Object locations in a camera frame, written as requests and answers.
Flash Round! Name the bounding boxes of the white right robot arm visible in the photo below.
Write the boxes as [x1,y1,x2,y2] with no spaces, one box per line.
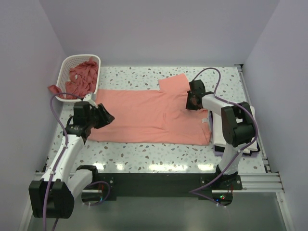
[186,80,258,192]

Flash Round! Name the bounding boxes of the dark red t shirt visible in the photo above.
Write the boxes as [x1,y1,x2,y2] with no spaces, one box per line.
[47,55,100,100]

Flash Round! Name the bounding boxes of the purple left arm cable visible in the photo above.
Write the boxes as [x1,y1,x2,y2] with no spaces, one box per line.
[43,93,85,231]

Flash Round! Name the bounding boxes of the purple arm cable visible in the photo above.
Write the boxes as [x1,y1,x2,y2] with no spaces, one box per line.
[193,67,259,154]
[43,93,85,231]

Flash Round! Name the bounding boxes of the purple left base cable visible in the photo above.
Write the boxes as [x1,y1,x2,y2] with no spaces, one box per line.
[83,181,112,206]

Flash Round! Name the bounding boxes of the white perforated plastic basket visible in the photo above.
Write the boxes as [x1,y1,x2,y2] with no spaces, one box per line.
[54,54,101,104]

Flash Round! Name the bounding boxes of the salmon pink t shirt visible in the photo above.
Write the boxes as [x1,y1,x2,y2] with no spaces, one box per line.
[89,74,211,146]

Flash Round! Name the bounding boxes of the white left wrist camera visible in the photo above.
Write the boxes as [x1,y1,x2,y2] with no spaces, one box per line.
[82,93,96,105]

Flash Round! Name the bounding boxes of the white folded t shirt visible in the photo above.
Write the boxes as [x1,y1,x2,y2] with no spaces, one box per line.
[210,111,257,149]

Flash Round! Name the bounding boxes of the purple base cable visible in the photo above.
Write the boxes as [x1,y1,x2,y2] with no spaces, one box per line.
[83,181,112,206]
[189,166,231,200]

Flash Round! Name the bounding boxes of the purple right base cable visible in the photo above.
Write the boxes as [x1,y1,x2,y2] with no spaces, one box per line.
[189,166,231,200]

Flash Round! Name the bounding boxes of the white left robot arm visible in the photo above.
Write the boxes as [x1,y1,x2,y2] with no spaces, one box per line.
[29,101,114,218]

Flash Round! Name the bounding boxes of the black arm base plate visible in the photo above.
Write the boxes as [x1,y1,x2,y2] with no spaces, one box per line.
[81,173,243,205]

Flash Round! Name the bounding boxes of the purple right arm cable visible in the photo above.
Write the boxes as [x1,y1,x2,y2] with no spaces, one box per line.
[193,67,259,154]

